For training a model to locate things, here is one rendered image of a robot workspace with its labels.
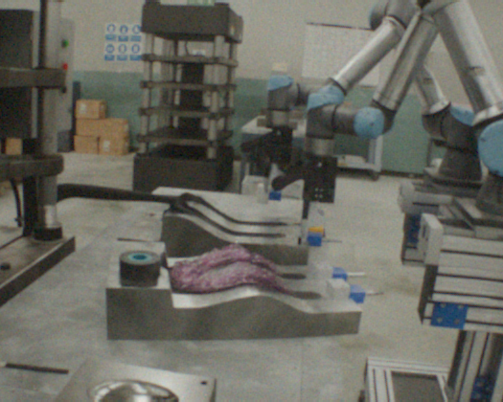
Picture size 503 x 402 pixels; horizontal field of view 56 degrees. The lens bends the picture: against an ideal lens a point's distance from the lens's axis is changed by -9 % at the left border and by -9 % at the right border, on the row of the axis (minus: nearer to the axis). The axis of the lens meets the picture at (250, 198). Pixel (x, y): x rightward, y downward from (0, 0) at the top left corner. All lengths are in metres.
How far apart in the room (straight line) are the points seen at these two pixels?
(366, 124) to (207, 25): 4.18
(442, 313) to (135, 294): 0.76
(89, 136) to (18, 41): 6.59
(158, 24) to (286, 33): 2.91
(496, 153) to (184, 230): 0.76
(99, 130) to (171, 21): 3.16
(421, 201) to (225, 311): 0.92
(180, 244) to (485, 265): 0.76
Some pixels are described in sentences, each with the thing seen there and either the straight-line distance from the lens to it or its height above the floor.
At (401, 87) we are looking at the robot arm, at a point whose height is 1.30.
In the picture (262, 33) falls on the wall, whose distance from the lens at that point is 7.87.
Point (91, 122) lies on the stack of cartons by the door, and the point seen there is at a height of 0.49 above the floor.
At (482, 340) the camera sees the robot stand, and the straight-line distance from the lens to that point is 1.64.
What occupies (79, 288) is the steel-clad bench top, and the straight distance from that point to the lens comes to 1.21.
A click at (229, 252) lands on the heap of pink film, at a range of 1.12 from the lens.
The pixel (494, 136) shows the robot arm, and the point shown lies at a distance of 1.09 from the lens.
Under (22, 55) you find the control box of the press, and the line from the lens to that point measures 1.66.
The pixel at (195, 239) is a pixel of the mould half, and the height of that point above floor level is 0.88.
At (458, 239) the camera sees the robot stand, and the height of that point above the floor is 0.97.
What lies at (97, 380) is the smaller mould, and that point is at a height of 0.87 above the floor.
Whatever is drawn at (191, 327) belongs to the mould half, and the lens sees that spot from 0.98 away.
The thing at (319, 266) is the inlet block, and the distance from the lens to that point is 1.18.
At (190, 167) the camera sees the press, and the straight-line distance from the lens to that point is 5.37.
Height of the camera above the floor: 1.29
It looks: 13 degrees down
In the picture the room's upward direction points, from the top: 4 degrees clockwise
